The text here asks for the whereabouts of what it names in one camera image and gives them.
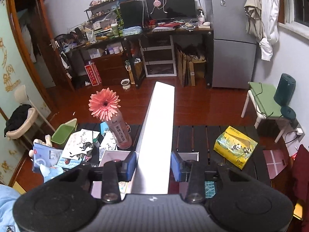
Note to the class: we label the green small stool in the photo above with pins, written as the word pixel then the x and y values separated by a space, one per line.
pixel 261 95

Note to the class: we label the blue white plastic bag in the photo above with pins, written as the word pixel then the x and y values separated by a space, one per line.
pixel 44 155

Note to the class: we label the yellow panda tissue pack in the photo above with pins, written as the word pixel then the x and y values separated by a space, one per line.
pixel 235 147

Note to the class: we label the black desk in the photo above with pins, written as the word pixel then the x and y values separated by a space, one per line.
pixel 118 58

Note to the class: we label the white drawer unit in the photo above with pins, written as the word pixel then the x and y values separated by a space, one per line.
pixel 158 55

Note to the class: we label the white curtain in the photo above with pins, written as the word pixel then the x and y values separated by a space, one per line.
pixel 262 22

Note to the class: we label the pink gerbera flower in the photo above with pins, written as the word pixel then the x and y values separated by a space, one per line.
pixel 104 104

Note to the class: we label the black computer monitor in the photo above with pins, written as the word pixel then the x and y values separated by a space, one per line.
pixel 171 9

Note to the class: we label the silver refrigerator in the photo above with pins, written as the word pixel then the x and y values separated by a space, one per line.
pixel 234 48

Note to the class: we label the stack of papers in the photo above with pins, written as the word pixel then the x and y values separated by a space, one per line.
pixel 86 146

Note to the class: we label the green cutting mat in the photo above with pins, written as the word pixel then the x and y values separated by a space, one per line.
pixel 210 190

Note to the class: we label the beige chair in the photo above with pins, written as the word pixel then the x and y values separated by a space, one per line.
pixel 23 117

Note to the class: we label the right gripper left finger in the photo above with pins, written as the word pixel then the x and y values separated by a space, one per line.
pixel 113 172

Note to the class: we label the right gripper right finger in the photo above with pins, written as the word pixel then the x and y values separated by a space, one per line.
pixel 195 173

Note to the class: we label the blue white ceramic humidifier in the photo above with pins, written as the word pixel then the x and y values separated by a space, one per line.
pixel 50 173

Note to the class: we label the red sign box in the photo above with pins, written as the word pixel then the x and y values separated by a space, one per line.
pixel 93 73

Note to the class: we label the pink tea bottle vase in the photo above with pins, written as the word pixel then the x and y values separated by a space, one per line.
pixel 119 130

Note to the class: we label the white box lid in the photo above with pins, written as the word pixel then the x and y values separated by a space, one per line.
pixel 155 143

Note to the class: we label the white storage box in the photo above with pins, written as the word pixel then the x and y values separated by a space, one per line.
pixel 125 187

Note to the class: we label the small ceramic pot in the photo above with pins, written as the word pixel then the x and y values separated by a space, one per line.
pixel 125 83

